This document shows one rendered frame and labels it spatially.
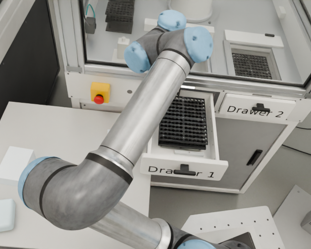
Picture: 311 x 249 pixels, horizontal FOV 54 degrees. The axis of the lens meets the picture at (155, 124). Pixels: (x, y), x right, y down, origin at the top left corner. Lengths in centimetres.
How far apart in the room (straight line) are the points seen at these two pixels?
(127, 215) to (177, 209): 121
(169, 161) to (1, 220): 55
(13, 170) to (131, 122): 67
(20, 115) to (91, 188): 88
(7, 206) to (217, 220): 70
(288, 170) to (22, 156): 178
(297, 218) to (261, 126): 85
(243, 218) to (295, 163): 131
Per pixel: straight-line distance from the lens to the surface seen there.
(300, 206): 221
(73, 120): 130
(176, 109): 117
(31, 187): 63
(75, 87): 128
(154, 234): 83
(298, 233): 212
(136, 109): 57
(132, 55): 74
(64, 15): 107
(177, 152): 112
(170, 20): 81
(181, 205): 197
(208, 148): 117
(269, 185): 223
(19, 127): 132
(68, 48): 115
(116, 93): 126
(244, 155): 166
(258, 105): 129
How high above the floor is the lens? 177
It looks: 51 degrees down
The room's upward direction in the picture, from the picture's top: 10 degrees clockwise
